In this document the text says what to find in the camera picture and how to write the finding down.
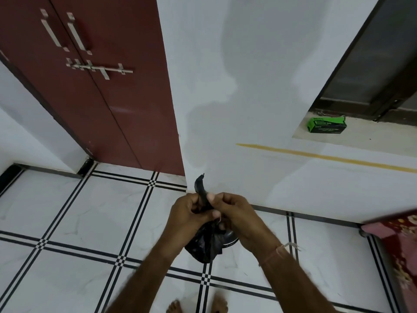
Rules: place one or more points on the person's right hand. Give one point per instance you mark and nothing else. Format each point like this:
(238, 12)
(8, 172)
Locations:
(244, 221)

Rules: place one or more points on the person's left hand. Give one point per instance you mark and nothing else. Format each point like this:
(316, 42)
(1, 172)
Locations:
(182, 221)

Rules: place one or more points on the person's right thumb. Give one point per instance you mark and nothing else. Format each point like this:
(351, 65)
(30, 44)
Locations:
(217, 198)

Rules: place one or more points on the person's left thumb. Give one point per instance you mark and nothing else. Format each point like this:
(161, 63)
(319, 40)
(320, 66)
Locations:
(196, 199)

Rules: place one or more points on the black plastic garbage bag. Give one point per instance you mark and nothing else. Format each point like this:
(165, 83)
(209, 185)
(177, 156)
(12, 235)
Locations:
(203, 242)

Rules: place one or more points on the person's left forearm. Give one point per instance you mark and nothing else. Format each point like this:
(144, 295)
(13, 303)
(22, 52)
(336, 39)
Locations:
(146, 280)

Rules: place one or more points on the person's right forearm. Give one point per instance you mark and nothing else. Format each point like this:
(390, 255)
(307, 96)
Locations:
(299, 286)

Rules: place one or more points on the thread wrist band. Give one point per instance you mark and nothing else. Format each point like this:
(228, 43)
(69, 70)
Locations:
(277, 252)

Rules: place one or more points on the person's right foot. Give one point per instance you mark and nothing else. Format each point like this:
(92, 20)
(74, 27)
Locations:
(220, 304)

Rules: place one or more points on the person's foot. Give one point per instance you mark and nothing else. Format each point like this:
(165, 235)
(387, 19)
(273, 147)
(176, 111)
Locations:
(175, 307)
(220, 304)

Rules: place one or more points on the person's left foot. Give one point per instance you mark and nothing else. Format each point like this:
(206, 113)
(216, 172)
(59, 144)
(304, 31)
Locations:
(175, 307)

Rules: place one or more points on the dark red door leaf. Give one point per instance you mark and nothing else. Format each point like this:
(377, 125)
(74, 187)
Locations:
(130, 94)
(49, 74)

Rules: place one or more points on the green garbage bag box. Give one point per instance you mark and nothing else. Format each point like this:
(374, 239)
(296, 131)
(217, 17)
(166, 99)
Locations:
(326, 125)

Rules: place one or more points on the steel door latch bolt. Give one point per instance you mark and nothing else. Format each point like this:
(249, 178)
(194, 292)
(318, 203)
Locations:
(97, 69)

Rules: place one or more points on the red floral bed cover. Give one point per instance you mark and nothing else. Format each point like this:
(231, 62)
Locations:
(399, 254)

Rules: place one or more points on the dark framed window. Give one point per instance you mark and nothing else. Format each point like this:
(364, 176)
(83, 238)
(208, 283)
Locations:
(374, 61)

